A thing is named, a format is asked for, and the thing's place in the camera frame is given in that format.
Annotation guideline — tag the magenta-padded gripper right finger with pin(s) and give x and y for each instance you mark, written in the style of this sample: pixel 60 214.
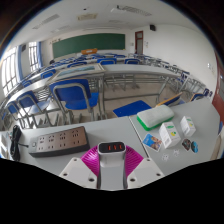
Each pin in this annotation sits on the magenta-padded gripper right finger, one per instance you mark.
pixel 146 170

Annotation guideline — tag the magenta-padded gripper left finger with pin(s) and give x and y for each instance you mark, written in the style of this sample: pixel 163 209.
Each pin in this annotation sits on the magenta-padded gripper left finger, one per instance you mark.
pixel 76 170

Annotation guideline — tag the white grey charger block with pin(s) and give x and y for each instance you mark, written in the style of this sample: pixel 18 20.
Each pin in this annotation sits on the white grey charger block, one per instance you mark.
pixel 112 165

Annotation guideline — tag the colourful picture card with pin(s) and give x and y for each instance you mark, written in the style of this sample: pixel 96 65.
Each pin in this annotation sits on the colourful picture card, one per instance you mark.
pixel 152 142

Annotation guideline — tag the dark brown power strip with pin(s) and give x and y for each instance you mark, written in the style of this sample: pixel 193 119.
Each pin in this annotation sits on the dark brown power strip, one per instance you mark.
pixel 58 141

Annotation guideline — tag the small white cardboard box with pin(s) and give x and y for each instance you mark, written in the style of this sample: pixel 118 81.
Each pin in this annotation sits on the small white cardboard box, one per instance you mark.
pixel 169 135
pixel 187 126

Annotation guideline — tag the blue round sticker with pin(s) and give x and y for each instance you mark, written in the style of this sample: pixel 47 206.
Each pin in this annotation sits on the blue round sticker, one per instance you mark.
pixel 194 147

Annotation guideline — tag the green white sponge eraser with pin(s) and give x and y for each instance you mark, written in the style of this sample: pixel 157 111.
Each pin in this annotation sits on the green white sponge eraser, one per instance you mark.
pixel 155 116

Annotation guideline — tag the blue flat chair seat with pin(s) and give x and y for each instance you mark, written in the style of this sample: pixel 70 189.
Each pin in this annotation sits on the blue flat chair seat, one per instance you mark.
pixel 131 108

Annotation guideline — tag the grey framed flat board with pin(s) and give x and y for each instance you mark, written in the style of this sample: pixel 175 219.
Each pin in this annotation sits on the grey framed flat board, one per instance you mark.
pixel 80 71

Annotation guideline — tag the group of blue chairs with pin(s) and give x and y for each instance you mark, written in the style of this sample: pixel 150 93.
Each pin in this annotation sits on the group of blue chairs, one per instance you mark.
pixel 106 61

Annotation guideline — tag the orange lectern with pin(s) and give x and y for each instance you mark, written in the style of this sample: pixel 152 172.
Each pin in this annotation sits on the orange lectern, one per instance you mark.
pixel 89 51

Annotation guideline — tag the large bright window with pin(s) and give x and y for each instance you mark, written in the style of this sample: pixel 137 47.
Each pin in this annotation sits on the large bright window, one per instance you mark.
pixel 9 70

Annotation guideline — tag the narrow bright window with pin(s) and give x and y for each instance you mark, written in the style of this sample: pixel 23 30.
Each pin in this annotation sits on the narrow bright window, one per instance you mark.
pixel 33 56

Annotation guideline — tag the green chalkboard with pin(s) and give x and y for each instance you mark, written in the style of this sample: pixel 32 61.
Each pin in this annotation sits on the green chalkboard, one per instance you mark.
pixel 88 45

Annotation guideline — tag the brown door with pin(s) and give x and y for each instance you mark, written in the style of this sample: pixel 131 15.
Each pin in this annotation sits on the brown door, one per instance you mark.
pixel 139 38

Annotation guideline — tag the ceiling air vent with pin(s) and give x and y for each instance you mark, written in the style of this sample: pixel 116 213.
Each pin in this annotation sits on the ceiling air vent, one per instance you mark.
pixel 87 16

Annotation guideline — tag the group of ceiling lights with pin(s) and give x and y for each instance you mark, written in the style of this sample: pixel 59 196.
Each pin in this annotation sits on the group of ceiling lights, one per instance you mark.
pixel 133 10

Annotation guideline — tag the large blue metal-frame chair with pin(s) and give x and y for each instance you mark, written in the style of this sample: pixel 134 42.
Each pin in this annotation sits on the large blue metal-frame chair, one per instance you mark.
pixel 71 95

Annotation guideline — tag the black wall speaker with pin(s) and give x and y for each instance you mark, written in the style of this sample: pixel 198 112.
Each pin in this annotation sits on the black wall speaker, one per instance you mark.
pixel 152 27

